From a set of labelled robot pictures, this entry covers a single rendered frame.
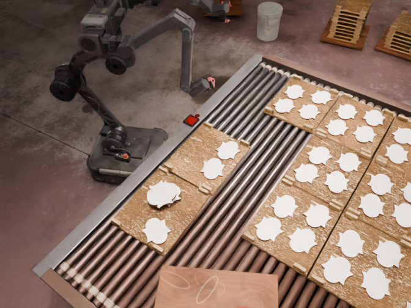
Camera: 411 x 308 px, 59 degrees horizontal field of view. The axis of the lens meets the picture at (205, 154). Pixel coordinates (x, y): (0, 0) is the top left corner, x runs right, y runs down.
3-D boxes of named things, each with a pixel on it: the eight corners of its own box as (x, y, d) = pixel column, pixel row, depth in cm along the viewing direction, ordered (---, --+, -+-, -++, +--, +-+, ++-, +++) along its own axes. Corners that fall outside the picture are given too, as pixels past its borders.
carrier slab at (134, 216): (111, 222, 186) (109, 221, 185) (159, 168, 208) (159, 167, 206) (164, 257, 173) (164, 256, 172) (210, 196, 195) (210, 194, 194)
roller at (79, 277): (71, 285, 171) (67, 280, 167) (273, 69, 269) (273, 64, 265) (77, 290, 169) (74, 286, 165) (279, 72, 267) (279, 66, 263)
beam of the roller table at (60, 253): (36, 274, 177) (31, 269, 172) (255, 59, 281) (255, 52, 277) (47, 284, 173) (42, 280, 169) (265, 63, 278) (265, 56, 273)
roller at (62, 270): (57, 272, 175) (53, 269, 171) (261, 65, 273) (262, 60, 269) (63, 278, 173) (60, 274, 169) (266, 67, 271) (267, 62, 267)
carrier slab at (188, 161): (162, 167, 208) (161, 165, 207) (203, 124, 229) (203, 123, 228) (212, 196, 195) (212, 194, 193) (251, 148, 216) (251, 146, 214)
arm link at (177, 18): (181, 0, 177) (177, 12, 171) (197, 22, 185) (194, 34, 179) (119, 38, 201) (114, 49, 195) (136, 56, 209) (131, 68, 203)
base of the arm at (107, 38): (108, 46, 206) (103, 27, 196) (122, 47, 204) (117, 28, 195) (103, 55, 200) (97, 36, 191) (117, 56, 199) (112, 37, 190)
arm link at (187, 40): (185, 16, 184) (180, 29, 177) (196, 18, 183) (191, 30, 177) (182, 80, 218) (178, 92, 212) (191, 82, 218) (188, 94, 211)
